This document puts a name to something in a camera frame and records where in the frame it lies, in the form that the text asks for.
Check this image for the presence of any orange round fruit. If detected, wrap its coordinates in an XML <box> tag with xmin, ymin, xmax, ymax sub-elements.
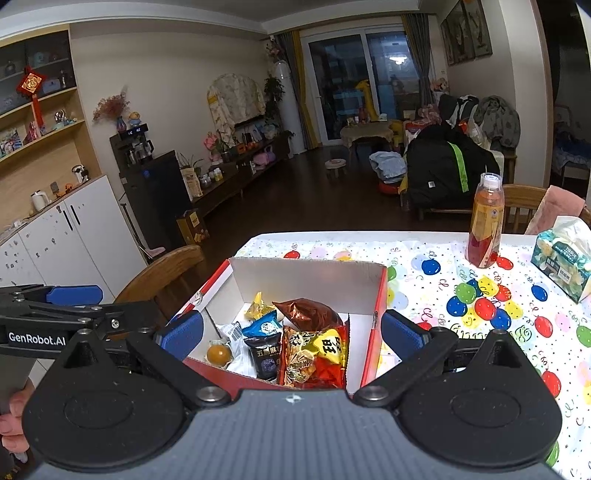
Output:
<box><xmin>205</xmin><ymin>343</ymin><xmax>232</xmax><ymax>368</ymax></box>

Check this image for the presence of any white tower fan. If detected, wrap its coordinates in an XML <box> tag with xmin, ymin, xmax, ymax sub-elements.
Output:
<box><xmin>273</xmin><ymin>60</ymin><xmax>305</xmax><ymax>155</ymax></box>

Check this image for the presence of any red white cardboard box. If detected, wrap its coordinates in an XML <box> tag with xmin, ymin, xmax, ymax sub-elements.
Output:
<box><xmin>163</xmin><ymin>258</ymin><xmax>387</xmax><ymax>401</ymax></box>

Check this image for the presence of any large red yellow snack bag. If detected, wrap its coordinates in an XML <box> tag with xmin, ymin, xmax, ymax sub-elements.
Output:
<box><xmin>277</xmin><ymin>323</ymin><xmax>349</xmax><ymax>389</ymax></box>

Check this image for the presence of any yellow giraffe toy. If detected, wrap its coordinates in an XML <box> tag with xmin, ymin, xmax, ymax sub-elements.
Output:
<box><xmin>356</xmin><ymin>79</ymin><xmax>379</xmax><ymax>122</ymax></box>

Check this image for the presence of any red brown foil snack bag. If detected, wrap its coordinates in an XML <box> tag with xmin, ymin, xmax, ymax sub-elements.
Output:
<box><xmin>273</xmin><ymin>298</ymin><xmax>344</xmax><ymax>331</ymax></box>

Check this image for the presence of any small round stool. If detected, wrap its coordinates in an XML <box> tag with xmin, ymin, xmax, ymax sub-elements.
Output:
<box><xmin>325</xmin><ymin>158</ymin><xmax>348</xmax><ymax>179</ymax></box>

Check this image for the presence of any person's left hand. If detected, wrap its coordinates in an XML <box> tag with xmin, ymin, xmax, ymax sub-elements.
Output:
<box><xmin>1</xmin><ymin>379</ymin><xmax>35</xmax><ymax>463</ymax></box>

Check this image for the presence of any pink cloth on chair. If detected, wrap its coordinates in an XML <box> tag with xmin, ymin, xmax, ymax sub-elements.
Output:
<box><xmin>525</xmin><ymin>186</ymin><xmax>585</xmax><ymax>235</ymax></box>

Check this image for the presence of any yellow snack packet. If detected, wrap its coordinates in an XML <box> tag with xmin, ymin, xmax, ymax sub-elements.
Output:
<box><xmin>245</xmin><ymin>291</ymin><xmax>276</xmax><ymax>321</ymax></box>

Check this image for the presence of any orange juice bottle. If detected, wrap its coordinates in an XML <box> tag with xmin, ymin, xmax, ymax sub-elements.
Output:
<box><xmin>466</xmin><ymin>173</ymin><xmax>505</xmax><ymax>269</ymax></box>

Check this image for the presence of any blue tissue box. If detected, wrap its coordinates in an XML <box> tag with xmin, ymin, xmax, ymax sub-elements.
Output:
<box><xmin>531</xmin><ymin>216</ymin><xmax>590</xmax><ymax>303</ymax></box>

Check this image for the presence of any white cabinet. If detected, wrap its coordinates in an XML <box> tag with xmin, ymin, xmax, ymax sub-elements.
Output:
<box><xmin>1</xmin><ymin>176</ymin><xmax>146</xmax><ymax>303</ymax></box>

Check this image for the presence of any balloon pattern tablecloth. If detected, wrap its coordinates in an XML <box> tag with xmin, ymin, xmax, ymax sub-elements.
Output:
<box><xmin>236</xmin><ymin>231</ymin><xmax>590</xmax><ymax>479</ymax></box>

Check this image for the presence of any black sesame snack packet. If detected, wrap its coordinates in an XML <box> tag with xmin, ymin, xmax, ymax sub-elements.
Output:
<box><xmin>245</xmin><ymin>333</ymin><xmax>281</xmax><ymax>381</ymax></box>

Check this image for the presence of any wooden wall shelf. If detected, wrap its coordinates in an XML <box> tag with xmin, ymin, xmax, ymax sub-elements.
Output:
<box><xmin>1</xmin><ymin>26</ymin><xmax>103</xmax><ymax>230</ymax></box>

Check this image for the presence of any black bag green stripe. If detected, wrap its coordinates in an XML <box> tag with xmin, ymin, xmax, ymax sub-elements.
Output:
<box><xmin>407</xmin><ymin>124</ymin><xmax>500</xmax><ymax>211</ymax></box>

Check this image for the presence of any black coffee machine stand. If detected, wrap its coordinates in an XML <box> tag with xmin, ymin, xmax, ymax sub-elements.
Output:
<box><xmin>109</xmin><ymin>123</ymin><xmax>191</xmax><ymax>251</ymax></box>

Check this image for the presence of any blue white snack packet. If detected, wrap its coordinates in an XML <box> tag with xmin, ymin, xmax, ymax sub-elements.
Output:
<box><xmin>242</xmin><ymin>310</ymin><xmax>283</xmax><ymax>338</ymax></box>

